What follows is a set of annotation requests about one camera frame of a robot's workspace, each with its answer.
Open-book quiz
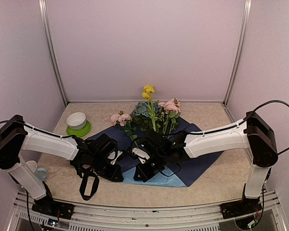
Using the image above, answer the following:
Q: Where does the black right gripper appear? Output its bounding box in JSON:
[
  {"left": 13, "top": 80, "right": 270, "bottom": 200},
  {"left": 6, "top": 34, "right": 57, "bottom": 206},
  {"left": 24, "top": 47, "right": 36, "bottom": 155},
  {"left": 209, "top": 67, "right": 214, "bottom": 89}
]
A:
[{"left": 134, "top": 150, "right": 169, "bottom": 182}]

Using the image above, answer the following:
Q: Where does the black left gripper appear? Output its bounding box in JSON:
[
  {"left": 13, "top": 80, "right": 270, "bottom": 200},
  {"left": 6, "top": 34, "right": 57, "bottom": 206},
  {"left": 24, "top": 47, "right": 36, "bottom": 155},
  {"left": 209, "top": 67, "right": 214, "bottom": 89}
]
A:
[{"left": 90, "top": 153, "right": 123, "bottom": 182}]

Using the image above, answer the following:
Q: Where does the blue wrapping paper sheet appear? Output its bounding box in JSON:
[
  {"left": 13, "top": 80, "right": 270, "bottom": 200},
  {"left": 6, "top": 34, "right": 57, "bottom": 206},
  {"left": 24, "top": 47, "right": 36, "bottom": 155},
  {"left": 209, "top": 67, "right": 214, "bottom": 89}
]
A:
[{"left": 85, "top": 117, "right": 223, "bottom": 188}]

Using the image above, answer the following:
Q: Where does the blue fake flower bunch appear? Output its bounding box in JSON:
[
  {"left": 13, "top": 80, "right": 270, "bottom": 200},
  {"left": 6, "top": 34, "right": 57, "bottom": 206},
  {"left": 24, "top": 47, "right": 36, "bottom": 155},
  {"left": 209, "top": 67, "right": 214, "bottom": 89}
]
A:
[{"left": 131, "top": 102, "right": 163, "bottom": 133}]

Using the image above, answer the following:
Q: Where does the pale pink fake flower stem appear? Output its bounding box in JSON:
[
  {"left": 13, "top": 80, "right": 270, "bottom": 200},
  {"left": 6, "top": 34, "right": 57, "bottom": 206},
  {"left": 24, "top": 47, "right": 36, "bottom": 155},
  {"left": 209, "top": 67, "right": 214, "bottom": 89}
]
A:
[{"left": 158, "top": 98, "right": 181, "bottom": 135}]

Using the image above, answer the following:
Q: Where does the yellow fake flower stem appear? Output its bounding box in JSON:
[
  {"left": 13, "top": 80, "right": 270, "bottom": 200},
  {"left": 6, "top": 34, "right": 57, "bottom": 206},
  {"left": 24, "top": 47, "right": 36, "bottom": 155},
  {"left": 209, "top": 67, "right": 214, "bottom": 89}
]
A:
[{"left": 142, "top": 85, "right": 158, "bottom": 132}]

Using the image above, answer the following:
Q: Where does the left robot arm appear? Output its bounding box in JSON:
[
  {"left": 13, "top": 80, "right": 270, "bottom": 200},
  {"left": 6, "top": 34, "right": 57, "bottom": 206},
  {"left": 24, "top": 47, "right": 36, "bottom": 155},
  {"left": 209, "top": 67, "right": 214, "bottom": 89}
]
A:
[{"left": 0, "top": 115, "right": 123, "bottom": 214}]

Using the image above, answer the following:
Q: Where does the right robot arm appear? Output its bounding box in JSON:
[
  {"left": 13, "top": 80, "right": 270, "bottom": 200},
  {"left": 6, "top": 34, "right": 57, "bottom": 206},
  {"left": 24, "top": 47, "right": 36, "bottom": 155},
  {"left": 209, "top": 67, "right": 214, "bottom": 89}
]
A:
[{"left": 130, "top": 103, "right": 289, "bottom": 209}]

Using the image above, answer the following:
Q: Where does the black printed ribbon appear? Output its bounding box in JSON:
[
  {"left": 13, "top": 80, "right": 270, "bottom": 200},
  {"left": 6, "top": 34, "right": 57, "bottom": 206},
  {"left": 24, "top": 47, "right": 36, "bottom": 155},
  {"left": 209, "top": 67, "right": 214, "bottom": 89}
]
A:
[{"left": 70, "top": 160, "right": 99, "bottom": 201}]

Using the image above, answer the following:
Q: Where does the green plastic plate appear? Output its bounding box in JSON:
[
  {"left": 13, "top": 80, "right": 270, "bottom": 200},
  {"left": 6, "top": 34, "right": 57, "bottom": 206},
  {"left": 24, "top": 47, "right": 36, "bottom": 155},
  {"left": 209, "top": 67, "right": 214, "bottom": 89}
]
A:
[{"left": 66, "top": 120, "right": 91, "bottom": 137}]

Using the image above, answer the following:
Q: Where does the white ceramic bowl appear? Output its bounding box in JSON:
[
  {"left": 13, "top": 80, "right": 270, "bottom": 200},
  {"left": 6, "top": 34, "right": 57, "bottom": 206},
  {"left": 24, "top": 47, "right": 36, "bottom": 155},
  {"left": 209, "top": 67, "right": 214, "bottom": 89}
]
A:
[{"left": 66, "top": 112, "right": 87, "bottom": 130}]

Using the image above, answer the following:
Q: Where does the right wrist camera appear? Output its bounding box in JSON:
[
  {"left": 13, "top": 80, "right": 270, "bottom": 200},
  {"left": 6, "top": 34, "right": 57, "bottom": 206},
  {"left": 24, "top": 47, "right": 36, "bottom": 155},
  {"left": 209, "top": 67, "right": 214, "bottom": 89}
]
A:
[{"left": 127, "top": 147, "right": 150, "bottom": 164}]

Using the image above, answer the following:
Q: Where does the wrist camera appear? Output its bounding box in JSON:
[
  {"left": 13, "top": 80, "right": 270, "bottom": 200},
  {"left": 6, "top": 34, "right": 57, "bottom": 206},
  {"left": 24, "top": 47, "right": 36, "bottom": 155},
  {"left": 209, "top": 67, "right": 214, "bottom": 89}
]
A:
[
  {"left": 127, "top": 147, "right": 150, "bottom": 164},
  {"left": 108, "top": 151, "right": 123, "bottom": 165}
]

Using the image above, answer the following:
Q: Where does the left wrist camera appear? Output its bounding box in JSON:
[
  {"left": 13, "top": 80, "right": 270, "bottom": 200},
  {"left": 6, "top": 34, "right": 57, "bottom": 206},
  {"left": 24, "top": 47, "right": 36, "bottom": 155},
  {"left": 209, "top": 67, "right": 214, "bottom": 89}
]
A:
[{"left": 108, "top": 151, "right": 123, "bottom": 165}]

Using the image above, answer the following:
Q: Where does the aluminium front frame rail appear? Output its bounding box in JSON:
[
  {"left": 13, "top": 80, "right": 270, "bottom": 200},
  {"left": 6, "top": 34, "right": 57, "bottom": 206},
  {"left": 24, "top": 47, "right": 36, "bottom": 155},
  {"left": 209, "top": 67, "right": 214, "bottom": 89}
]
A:
[{"left": 5, "top": 191, "right": 289, "bottom": 231}]

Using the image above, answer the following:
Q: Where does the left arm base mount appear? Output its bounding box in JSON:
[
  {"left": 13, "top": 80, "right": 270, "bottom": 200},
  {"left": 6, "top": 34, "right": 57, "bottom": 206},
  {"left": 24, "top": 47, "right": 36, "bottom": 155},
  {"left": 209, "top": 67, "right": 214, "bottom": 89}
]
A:
[{"left": 32, "top": 200, "right": 74, "bottom": 220}]

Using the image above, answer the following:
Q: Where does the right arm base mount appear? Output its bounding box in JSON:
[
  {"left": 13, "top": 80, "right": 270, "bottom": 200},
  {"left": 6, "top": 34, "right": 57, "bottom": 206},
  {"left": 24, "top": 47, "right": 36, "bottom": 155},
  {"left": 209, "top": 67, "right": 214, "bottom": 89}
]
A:
[{"left": 220, "top": 199, "right": 263, "bottom": 219}]

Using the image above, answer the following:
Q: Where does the aluminium corner post left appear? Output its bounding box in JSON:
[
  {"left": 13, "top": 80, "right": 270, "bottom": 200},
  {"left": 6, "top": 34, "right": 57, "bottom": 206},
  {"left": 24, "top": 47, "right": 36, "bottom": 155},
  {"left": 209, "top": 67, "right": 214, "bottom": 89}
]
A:
[{"left": 38, "top": 0, "right": 69, "bottom": 107}]

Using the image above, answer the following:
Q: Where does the aluminium corner post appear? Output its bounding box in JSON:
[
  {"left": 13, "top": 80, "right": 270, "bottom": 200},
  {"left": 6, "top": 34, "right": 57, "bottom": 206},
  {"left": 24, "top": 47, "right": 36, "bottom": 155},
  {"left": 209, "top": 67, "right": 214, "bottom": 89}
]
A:
[
  {"left": 223, "top": 0, "right": 252, "bottom": 107},
  {"left": 38, "top": 0, "right": 69, "bottom": 107}
]

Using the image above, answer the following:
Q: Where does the aluminium corner post right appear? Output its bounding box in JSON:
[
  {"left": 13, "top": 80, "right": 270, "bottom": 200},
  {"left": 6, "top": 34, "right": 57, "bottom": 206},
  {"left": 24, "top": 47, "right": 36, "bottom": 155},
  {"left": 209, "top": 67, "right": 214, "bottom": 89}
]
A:
[{"left": 223, "top": 0, "right": 252, "bottom": 107}]

